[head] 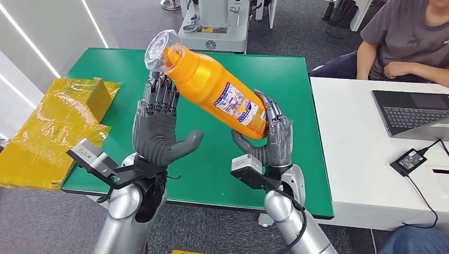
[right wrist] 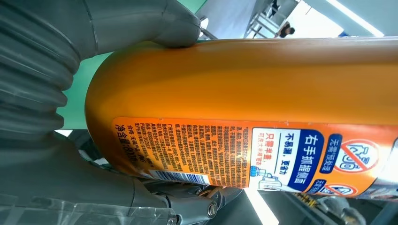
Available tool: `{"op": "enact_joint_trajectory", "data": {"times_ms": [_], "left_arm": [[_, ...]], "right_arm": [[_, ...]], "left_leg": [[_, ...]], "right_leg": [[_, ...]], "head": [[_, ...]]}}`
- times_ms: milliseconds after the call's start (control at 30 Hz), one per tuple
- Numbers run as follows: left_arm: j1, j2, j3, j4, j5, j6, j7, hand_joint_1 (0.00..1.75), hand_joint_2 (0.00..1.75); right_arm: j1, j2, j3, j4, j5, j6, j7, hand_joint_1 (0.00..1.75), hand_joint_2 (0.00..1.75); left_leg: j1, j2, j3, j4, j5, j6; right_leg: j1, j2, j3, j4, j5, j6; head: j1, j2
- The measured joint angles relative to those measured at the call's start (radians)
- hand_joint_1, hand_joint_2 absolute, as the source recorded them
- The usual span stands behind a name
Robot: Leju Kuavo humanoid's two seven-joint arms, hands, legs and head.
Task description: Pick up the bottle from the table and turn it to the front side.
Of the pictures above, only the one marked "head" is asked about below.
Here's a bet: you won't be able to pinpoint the person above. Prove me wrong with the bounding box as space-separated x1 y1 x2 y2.
379 225 449 254
308 0 449 88

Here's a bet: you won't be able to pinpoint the black adapter cable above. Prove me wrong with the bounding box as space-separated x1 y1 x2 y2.
417 138 449 157
401 175 439 229

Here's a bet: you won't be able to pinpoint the white furniture panel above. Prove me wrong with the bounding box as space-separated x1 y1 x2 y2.
255 0 278 30

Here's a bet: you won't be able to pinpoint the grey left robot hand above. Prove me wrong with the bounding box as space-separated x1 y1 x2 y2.
131 71 204 168

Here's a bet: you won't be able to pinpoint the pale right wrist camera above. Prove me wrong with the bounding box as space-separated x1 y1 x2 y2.
230 153 264 176

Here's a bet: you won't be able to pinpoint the black boots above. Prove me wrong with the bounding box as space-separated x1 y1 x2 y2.
322 0 359 30

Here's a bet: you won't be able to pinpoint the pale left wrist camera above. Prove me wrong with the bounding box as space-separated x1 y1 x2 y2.
66 138 119 179

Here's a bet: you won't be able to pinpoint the grey lifting column machine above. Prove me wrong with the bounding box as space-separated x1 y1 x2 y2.
177 0 252 54

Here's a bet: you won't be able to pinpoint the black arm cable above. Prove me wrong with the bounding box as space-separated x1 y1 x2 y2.
272 188 308 254

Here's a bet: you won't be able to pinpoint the orange bottle with label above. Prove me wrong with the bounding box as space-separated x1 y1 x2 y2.
144 29 270 140

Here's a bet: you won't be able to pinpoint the white wall light strip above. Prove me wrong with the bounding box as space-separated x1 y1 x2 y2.
0 2 61 78
81 0 110 49

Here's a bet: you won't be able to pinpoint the white desk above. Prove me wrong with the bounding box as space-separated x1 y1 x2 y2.
310 77 449 232

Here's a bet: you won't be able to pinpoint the grey laptop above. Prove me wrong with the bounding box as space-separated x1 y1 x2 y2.
372 90 449 142

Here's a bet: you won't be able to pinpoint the black power adapter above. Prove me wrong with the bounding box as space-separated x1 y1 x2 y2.
390 148 428 177

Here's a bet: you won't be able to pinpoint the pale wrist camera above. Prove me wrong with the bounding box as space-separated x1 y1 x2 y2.
66 138 119 179
230 153 264 176

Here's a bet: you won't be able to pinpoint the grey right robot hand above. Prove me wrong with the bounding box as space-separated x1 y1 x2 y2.
230 89 294 169

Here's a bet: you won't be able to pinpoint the yellow wrapped cardboard box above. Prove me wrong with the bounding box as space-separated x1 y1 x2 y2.
0 77 122 192

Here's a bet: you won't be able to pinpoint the chrome stanchion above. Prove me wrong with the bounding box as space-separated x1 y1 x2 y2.
160 0 181 11

